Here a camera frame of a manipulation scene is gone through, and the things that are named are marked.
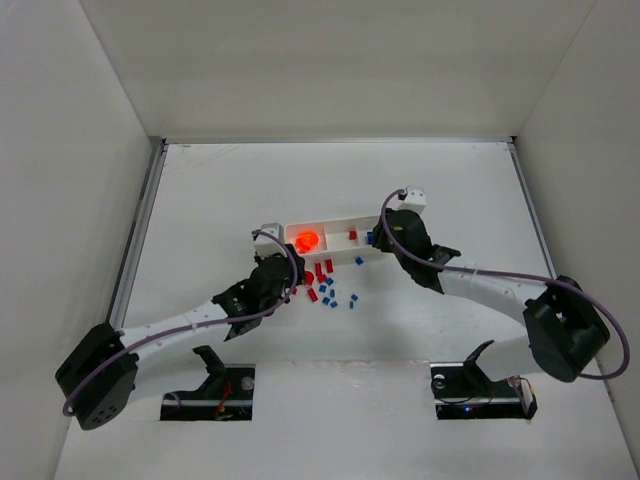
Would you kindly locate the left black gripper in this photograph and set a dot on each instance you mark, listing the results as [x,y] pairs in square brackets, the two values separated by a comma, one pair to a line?
[293,263]

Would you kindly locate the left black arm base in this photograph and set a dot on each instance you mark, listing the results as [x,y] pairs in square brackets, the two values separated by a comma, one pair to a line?
[224,395]

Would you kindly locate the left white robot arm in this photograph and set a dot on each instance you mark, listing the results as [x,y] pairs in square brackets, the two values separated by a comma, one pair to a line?
[110,368]

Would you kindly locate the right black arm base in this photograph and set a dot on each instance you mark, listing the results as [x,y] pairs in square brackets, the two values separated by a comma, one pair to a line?
[462,391]

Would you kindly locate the white three-compartment tray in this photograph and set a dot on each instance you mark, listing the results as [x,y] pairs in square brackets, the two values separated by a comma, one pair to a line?
[334,239]

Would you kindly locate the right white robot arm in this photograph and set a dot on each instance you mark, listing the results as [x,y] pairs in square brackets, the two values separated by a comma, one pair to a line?
[563,331]

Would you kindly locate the red round lego piece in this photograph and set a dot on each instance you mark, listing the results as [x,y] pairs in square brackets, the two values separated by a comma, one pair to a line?
[308,278]

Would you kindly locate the orange round lego piece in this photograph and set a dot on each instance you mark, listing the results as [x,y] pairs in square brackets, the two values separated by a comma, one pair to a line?
[307,242]

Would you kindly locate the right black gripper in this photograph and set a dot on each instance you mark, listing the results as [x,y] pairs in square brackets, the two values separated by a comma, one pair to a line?
[388,228]

